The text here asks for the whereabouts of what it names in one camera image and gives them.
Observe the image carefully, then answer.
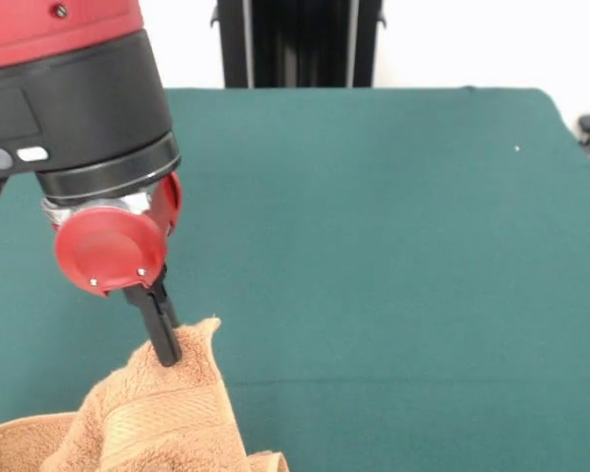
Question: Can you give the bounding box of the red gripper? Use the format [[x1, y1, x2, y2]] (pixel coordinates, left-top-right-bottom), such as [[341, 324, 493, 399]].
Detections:
[[52, 170, 184, 369]]

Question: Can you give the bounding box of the black metal stand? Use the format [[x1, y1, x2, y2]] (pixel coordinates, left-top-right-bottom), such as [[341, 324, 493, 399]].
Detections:
[[209, 0, 389, 89]]

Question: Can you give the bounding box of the dark green table cloth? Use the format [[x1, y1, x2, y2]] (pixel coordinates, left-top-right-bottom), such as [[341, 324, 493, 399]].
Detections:
[[0, 86, 590, 472]]

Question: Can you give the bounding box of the tan terry towel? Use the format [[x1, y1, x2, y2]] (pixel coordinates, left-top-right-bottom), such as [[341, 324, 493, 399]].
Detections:
[[0, 317, 291, 472]]

